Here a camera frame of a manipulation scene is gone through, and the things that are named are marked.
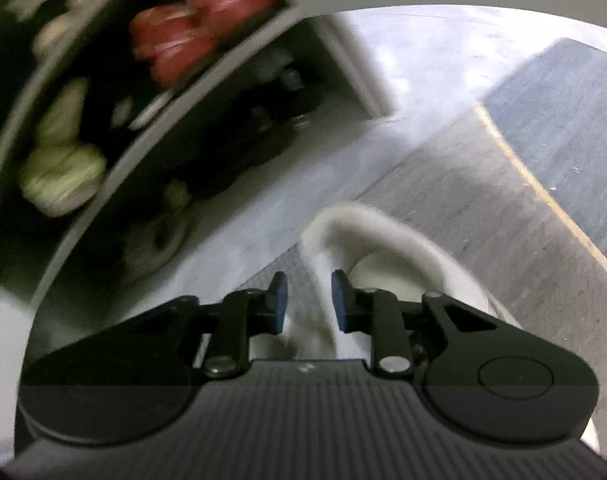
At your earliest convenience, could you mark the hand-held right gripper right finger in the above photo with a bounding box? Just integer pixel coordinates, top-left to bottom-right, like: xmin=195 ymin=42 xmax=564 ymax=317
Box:
xmin=331 ymin=269 xmax=501 ymax=379

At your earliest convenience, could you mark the grey shoe cabinet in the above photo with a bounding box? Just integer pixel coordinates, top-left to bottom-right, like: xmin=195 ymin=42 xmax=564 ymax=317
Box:
xmin=0 ymin=0 xmax=399 ymax=311

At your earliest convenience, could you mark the beige lace-up sneaker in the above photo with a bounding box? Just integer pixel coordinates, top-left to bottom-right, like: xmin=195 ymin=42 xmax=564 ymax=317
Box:
xmin=254 ymin=202 xmax=604 ymax=461

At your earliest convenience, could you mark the light green shoe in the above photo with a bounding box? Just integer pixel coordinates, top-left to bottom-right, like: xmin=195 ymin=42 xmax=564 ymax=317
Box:
xmin=18 ymin=140 xmax=109 ymax=217
xmin=35 ymin=77 xmax=92 ymax=147

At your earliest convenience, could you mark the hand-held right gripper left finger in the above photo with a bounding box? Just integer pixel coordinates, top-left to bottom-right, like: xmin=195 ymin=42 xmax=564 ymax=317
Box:
xmin=131 ymin=271 xmax=290 ymax=379

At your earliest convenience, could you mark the grey green shoe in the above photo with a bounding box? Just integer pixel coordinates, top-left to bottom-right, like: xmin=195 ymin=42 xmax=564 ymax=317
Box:
xmin=122 ymin=180 xmax=195 ymax=282

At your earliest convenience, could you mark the grey green entry mat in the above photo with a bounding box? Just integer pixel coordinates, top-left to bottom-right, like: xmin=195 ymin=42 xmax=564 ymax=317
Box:
xmin=234 ymin=37 xmax=607 ymax=441

